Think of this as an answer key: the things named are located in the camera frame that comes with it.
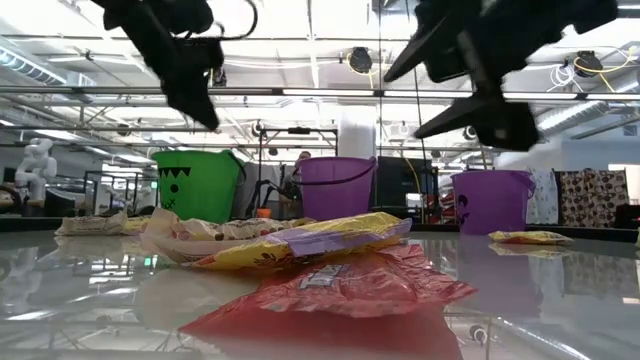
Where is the black cabinet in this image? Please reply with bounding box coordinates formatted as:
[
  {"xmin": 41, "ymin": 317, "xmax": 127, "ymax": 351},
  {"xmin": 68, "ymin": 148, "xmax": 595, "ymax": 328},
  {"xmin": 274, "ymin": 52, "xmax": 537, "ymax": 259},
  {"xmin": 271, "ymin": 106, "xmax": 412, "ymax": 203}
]
[{"xmin": 374, "ymin": 155, "xmax": 440, "ymax": 214}]

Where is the green halloween bucket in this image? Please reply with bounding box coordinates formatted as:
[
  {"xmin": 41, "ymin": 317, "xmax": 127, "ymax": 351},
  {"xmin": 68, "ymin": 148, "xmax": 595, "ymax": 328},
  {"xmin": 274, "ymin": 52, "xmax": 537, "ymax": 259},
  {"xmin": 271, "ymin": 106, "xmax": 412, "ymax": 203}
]
[{"xmin": 151, "ymin": 148, "xmax": 247, "ymax": 225}]

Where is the brown patterned cloth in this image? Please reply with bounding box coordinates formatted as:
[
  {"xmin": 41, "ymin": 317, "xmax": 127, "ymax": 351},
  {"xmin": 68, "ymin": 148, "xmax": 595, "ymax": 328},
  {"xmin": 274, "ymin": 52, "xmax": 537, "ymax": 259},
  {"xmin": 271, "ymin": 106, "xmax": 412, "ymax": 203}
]
[{"xmin": 556, "ymin": 168, "xmax": 630, "ymax": 229}]

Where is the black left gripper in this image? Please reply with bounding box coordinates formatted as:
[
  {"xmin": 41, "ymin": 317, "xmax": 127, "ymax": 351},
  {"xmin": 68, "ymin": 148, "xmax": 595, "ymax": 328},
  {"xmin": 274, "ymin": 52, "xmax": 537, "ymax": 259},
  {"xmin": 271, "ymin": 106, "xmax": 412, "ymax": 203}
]
[{"xmin": 102, "ymin": 0, "xmax": 225, "ymax": 132}]

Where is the yellow sour candy pack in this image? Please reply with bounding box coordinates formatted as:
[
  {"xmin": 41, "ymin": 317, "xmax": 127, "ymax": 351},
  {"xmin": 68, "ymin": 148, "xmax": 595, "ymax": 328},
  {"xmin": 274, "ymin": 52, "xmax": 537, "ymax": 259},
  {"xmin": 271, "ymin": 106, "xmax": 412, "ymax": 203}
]
[
  {"xmin": 192, "ymin": 211, "xmax": 414, "ymax": 272},
  {"xmin": 122, "ymin": 214, "xmax": 154, "ymax": 235},
  {"xmin": 488, "ymin": 229, "xmax": 575, "ymax": 246}
]

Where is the purple plastic bucket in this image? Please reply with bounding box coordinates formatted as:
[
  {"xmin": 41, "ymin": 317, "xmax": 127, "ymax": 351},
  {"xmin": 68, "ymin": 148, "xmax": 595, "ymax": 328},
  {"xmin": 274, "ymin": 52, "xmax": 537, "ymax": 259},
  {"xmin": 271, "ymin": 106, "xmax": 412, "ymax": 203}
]
[{"xmin": 294, "ymin": 155, "xmax": 378, "ymax": 222}]

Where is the red candy pack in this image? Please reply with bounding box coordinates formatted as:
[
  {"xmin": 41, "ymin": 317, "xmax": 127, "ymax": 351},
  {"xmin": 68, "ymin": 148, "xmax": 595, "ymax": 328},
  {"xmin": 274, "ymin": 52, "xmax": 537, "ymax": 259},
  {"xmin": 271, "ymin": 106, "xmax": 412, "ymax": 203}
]
[{"xmin": 178, "ymin": 243, "xmax": 479, "ymax": 321}]

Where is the white patterned cloth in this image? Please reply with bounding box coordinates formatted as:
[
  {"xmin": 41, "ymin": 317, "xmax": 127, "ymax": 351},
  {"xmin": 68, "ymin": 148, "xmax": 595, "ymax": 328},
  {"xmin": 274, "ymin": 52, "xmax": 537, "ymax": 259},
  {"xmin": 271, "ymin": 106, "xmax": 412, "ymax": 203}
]
[{"xmin": 524, "ymin": 167, "xmax": 560, "ymax": 226}]

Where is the purple bucket with face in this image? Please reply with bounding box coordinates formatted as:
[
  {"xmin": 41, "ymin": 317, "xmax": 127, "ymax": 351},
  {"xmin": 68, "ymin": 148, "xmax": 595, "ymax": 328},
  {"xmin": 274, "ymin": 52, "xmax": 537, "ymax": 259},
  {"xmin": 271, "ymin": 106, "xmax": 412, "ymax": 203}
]
[{"xmin": 450, "ymin": 168, "xmax": 536, "ymax": 236}]

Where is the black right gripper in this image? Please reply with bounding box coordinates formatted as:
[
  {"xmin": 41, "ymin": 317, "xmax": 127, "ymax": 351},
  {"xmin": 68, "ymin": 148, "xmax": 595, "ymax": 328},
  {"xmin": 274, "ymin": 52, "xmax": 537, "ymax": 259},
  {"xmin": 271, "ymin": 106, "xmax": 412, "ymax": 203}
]
[{"xmin": 383, "ymin": 0, "xmax": 576, "ymax": 152}]

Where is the ceiling cable reel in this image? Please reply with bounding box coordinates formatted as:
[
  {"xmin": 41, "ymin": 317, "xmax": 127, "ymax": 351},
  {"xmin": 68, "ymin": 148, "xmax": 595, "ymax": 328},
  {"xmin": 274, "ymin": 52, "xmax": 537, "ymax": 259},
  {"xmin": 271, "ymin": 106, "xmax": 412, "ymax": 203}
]
[
  {"xmin": 573, "ymin": 49, "xmax": 605, "ymax": 79},
  {"xmin": 347, "ymin": 45, "xmax": 375, "ymax": 76}
]

